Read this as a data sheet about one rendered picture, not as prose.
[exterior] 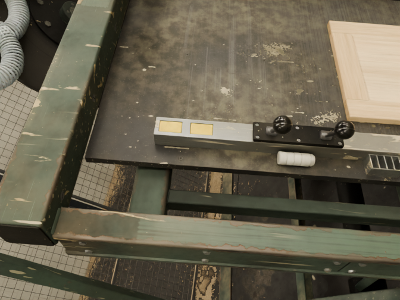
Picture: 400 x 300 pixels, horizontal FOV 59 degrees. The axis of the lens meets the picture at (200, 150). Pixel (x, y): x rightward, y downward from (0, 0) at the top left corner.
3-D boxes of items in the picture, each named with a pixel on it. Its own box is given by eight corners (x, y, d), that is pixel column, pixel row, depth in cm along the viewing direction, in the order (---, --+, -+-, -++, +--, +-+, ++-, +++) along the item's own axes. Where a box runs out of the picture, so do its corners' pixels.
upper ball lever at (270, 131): (278, 141, 80) (294, 134, 66) (261, 139, 80) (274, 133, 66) (279, 124, 80) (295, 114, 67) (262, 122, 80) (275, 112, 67)
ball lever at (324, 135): (331, 145, 80) (358, 139, 66) (314, 143, 80) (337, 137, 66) (332, 128, 80) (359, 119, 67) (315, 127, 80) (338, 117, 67)
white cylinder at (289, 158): (277, 166, 80) (312, 169, 80) (280, 159, 77) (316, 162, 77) (276, 155, 81) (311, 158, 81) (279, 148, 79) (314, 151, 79)
